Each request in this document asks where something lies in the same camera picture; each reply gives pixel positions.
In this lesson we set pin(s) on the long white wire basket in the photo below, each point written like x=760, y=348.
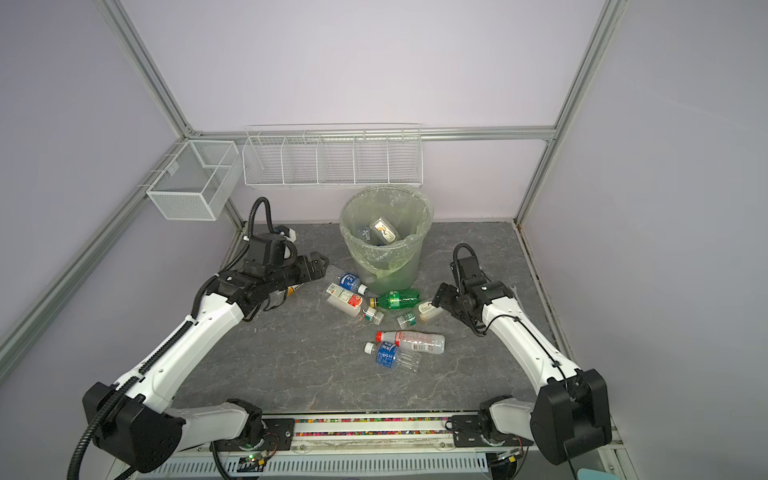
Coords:
x=330, y=155

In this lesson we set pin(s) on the clear bottle red cap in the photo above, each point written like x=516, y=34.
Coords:
x=414, y=341

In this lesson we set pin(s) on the grey mesh waste bin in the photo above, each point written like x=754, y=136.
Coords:
x=387, y=240

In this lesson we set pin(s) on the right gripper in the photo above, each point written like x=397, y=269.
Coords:
x=443, y=296

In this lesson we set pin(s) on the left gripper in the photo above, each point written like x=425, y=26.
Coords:
x=318, y=269

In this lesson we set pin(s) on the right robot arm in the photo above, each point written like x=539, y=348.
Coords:
x=570, y=415

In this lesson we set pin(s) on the green bin liner bag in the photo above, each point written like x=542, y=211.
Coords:
x=387, y=231

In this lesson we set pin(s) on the small bottle green label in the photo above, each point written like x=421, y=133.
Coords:
x=407, y=320

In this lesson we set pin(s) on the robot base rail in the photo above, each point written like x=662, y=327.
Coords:
x=357, y=446

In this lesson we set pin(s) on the small green plastic bottle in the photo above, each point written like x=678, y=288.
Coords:
x=396, y=299

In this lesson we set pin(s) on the square bottle red green label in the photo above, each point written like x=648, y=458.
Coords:
x=352, y=304

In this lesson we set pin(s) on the small white wire basket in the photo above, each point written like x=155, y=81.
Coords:
x=198, y=180

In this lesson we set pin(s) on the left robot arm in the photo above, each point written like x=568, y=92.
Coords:
x=132, y=418

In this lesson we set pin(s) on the clear bottle blue label white cap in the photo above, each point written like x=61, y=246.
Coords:
x=347, y=280

